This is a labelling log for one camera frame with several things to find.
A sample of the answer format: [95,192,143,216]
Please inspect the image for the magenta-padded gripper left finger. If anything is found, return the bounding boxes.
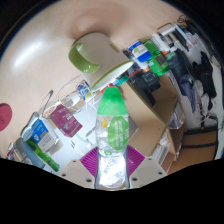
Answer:
[58,146,100,190]

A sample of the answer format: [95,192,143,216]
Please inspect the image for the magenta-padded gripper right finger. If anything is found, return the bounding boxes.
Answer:
[125,145,168,189]

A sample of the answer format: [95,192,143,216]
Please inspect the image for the clear bottle with green cap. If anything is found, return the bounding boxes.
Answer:
[94,87,130,190]

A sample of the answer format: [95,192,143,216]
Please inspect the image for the dark green glass bottle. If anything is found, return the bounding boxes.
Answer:
[27,139,61,173]

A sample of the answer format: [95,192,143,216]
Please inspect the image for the blue and white box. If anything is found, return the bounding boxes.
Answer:
[22,118,59,153]

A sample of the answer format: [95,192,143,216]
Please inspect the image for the magenta pouch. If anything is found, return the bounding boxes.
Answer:
[49,103,84,138]

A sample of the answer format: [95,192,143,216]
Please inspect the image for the hanging dark clothes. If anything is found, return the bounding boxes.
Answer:
[186,51,218,111]

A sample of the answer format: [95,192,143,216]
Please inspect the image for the green plastic container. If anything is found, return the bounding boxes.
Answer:
[143,39,171,76]

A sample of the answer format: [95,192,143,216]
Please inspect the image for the white bottle with blue label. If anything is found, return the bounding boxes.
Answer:
[128,40,153,63]

